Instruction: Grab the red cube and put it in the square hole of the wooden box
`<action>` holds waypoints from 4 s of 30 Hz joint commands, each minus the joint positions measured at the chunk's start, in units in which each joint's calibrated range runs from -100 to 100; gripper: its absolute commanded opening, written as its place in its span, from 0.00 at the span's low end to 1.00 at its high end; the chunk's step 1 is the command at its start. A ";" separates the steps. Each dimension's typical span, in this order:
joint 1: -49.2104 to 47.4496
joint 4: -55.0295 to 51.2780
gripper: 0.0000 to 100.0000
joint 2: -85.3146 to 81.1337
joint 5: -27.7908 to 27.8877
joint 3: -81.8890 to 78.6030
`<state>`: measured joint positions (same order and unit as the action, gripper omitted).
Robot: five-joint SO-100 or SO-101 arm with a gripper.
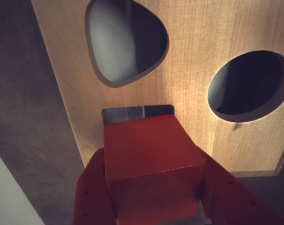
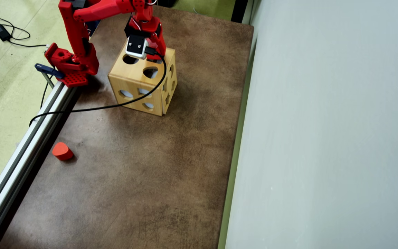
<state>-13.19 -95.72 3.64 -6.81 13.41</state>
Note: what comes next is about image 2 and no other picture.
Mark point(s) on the red robot arm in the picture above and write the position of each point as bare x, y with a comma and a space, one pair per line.
78, 38

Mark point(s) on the black object on floor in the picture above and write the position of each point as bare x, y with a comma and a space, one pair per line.
168, 2

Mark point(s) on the dark blue trouser leg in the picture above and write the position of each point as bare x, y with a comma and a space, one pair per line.
94, 27

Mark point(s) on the brown table mat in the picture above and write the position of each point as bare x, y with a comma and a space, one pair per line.
168, 173

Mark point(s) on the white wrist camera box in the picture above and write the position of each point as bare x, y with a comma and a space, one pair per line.
136, 46

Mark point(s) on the wooden shape sorter box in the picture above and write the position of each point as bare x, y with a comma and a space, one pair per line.
130, 74

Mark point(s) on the red rounded wooden block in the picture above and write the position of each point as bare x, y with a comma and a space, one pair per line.
62, 151

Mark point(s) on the aluminium profile rail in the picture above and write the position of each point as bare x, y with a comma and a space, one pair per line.
19, 162

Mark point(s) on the black power adapter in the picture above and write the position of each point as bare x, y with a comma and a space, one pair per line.
2, 32

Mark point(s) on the black post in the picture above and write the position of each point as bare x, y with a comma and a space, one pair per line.
239, 10

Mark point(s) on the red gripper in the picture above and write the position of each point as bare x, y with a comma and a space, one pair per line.
158, 44

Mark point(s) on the blue bar clamp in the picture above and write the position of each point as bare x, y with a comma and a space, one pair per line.
48, 70

